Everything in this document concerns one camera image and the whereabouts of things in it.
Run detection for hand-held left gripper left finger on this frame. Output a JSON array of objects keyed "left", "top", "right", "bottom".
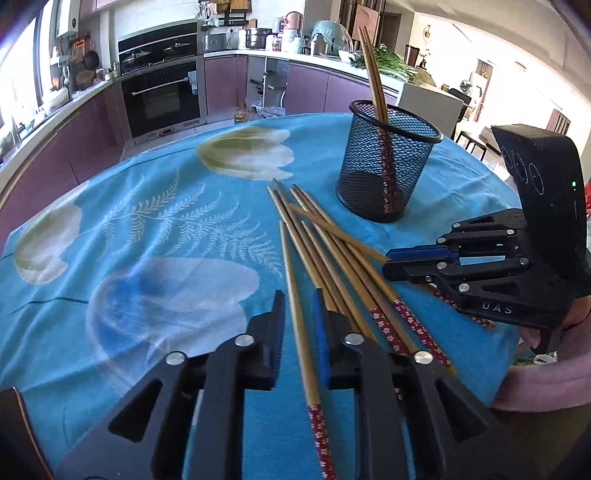
[{"left": 55, "top": 290, "right": 287, "bottom": 480}]

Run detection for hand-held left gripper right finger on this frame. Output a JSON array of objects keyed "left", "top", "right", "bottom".
[{"left": 312, "top": 289, "right": 541, "bottom": 480}]

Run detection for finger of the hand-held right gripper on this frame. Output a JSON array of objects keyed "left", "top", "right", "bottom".
[
  {"left": 381, "top": 258, "right": 571, "bottom": 330},
  {"left": 387, "top": 209, "right": 529, "bottom": 266}
]

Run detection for red-patterned wooden chopstick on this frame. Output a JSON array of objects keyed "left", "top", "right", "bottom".
[
  {"left": 364, "top": 26, "right": 398, "bottom": 215},
  {"left": 358, "top": 27, "right": 393, "bottom": 215},
  {"left": 287, "top": 204, "right": 497, "bottom": 329},
  {"left": 279, "top": 220, "right": 337, "bottom": 480}
]

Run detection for black mesh holder cup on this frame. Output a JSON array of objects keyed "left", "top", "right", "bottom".
[{"left": 335, "top": 99, "right": 444, "bottom": 223}]

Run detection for bunch of wooden chopsticks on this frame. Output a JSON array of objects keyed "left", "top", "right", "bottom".
[{"left": 268, "top": 178, "right": 458, "bottom": 377}]

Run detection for person's right forearm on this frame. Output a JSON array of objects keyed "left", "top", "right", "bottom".
[{"left": 492, "top": 295, "right": 591, "bottom": 412}]

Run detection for black stool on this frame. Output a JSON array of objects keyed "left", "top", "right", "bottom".
[{"left": 455, "top": 130, "right": 488, "bottom": 162}]

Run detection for white cabinet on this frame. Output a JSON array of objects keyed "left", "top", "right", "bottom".
[{"left": 398, "top": 83, "right": 465, "bottom": 139}]

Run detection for green leafy vegetables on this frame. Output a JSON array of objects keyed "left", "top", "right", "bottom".
[{"left": 351, "top": 46, "right": 419, "bottom": 83}]

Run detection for blue floral tablecloth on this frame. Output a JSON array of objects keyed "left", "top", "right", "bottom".
[{"left": 0, "top": 112, "right": 525, "bottom": 480}]

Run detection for white kitchen countertop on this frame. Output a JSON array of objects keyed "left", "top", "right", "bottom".
[{"left": 0, "top": 48, "right": 402, "bottom": 185}]

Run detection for wooden board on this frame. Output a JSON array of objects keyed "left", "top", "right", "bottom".
[{"left": 353, "top": 4, "right": 380, "bottom": 44}]

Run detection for black built-in oven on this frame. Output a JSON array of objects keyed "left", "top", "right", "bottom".
[{"left": 121, "top": 58, "right": 208, "bottom": 139}]

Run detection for steel cooking pot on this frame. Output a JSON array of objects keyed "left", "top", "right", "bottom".
[{"left": 245, "top": 28, "right": 273, "bottom": 50}]

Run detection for purple kitchen cabinets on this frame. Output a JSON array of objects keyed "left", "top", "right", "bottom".
[{"left": 0, "top": 55, "right": 398, "bottom": 259}]

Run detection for black gas stove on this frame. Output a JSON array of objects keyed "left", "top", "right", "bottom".
[{"left": 117, "top": 31, "right": 202, "bottom": 71}]

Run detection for kitchen window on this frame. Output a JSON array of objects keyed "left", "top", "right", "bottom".
[{"left": 0, "top": 14, "right": 51, "bottom": 139}]

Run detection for white water heater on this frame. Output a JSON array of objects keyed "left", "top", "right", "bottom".
[{"left": 55, "top": 0, "right": 80, "bottom": 38}]

